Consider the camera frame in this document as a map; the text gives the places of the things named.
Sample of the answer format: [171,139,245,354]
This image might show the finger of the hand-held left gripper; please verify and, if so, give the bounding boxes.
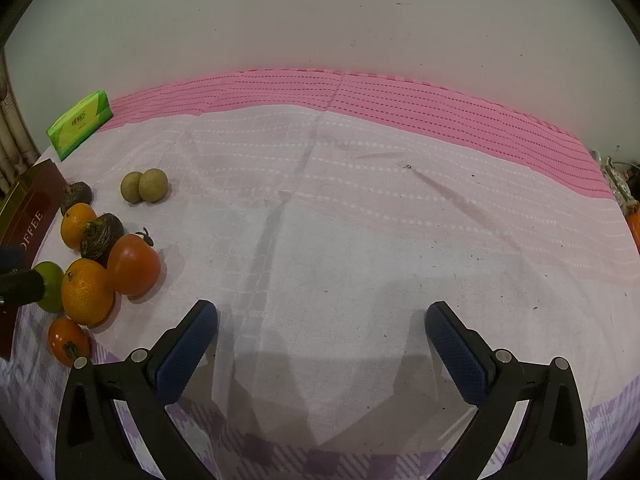
[0,247,27,273]
[0,268,47,307]

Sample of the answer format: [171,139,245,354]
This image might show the large orange mandarin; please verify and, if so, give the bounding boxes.
[61,258,115,326]

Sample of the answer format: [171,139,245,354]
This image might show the small red tomato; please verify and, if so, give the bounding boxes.
[47,316,91,368]

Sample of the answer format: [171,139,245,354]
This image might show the green lime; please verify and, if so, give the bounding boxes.
[33,261,66,314]

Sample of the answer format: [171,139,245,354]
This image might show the patterned curtain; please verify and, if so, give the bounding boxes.
[0,50,41,201]

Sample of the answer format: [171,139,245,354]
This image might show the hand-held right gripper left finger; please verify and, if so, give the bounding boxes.
[55,299,219,480]

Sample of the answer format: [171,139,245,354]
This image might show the greenish brown longan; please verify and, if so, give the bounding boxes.
[120,171,146,204]

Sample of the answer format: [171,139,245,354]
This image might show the pale plastic clutter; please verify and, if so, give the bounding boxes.
[592,147,640,216]

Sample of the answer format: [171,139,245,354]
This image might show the dark red tin box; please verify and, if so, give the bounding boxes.
[0,158,67,361]

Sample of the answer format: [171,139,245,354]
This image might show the tan brown longan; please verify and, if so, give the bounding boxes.
[138,169,169,202]

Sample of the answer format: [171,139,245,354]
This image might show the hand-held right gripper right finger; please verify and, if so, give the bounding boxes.
[425,301,588,480]

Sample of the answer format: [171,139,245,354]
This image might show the dark water chestnut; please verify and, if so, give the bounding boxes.
[61,181,93,216]
[80,213,124,267]

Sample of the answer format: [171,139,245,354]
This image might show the green tissue packet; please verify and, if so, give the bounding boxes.
[46,90,114,162]

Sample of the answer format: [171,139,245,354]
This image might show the small orange mandarin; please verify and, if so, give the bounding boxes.
[60,202,97,250]

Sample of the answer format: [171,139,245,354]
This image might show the large red tomato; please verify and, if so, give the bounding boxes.
[107,230,162,297]

